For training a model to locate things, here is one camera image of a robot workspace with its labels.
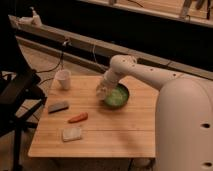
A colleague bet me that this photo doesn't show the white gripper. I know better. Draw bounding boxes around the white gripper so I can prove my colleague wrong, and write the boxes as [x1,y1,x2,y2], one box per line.
[96,70,122,100]

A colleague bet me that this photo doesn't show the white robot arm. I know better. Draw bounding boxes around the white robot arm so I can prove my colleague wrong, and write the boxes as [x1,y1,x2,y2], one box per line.
[96,55,213,171]

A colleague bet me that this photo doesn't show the green ceramic bowl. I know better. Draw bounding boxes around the green ceramic bowl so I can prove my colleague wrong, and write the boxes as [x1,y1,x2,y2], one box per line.
[104,84,129,108]

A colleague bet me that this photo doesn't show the white spray bottle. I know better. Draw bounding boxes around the white spray bottle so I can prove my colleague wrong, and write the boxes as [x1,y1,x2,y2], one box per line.
[19,7,42,27]

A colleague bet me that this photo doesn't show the white paper cup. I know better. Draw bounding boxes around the white paper cup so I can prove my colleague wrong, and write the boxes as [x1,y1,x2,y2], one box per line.
[55,69,71,90]

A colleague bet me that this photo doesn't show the orange carrot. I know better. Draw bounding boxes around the orange carrot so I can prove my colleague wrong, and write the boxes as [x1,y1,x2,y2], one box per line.
[68,113,88,123]

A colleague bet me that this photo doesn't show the wooden table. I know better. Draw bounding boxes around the wooden table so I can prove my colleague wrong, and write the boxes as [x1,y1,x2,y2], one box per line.
[28,76,158,158]

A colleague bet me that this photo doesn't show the grey rectangular block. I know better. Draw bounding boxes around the grey rectangular block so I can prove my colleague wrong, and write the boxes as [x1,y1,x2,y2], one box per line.
[48,101,69,113]

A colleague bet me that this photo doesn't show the white sponge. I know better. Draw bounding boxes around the white sponge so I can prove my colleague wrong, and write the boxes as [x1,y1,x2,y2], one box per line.
[62,127,82,142]

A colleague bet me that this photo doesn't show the black chair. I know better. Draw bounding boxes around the black chair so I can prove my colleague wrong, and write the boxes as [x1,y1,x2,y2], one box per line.
[0,68,48,171]

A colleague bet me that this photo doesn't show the black cable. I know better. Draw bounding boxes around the black cable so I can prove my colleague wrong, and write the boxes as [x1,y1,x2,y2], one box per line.
[35,39,72,86]

